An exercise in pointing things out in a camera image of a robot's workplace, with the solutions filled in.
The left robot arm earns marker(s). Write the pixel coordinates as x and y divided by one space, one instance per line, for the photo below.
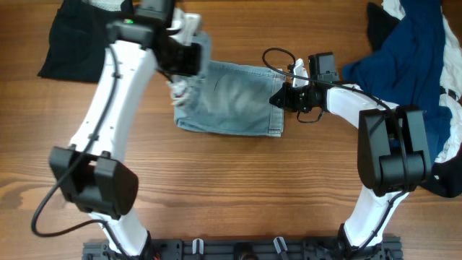
90 172

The light blue denim shorts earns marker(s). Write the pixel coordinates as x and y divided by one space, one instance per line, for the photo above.
227 98

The folded black shorts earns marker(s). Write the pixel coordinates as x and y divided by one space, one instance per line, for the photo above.
77 41

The white patterned garment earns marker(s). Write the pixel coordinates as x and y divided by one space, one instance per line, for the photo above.
108 5

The dark blue shirt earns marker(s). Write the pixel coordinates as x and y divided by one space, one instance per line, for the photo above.
406 69

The black mounting rail base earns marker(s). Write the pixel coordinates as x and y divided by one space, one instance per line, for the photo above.
307 248

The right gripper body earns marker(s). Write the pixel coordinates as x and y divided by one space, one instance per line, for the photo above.
296 97

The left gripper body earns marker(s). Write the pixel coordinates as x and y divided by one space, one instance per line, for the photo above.
180 59

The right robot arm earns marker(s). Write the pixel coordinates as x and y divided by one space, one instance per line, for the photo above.
393 157

